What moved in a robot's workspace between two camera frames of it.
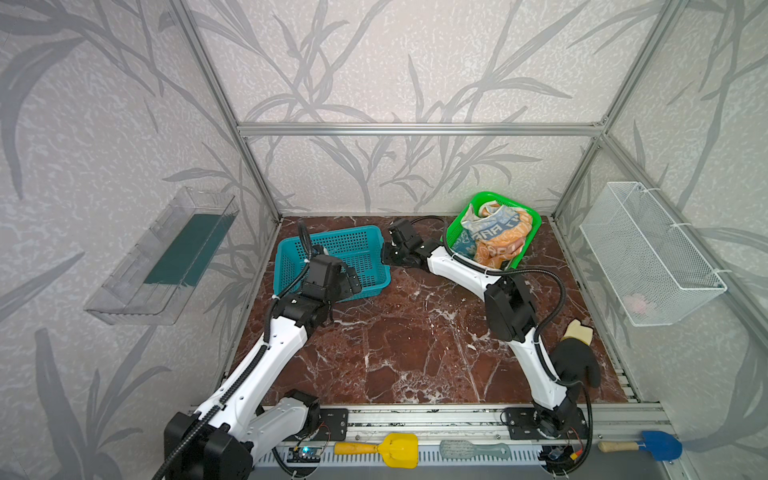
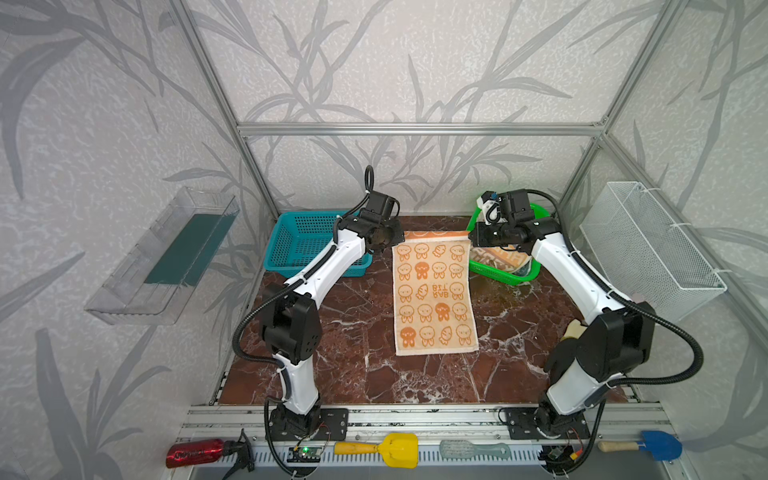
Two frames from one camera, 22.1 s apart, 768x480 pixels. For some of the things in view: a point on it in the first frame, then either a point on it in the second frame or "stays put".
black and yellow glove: [573, 357] stays put
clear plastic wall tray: [151, 283] stays put
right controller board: [559, 456] stays put
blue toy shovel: [661, 445] stays put
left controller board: [304, 454] stays put
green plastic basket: [482, 197] -> [511, 279]
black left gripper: [346, 282] -> [391, 234]
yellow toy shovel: [398, 450] stays put
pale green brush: [457, 449] stays put
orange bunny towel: [501, 250] -> [434, 294]
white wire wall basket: [656, 270] stays put
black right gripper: [395, 248] -> [498, 234]
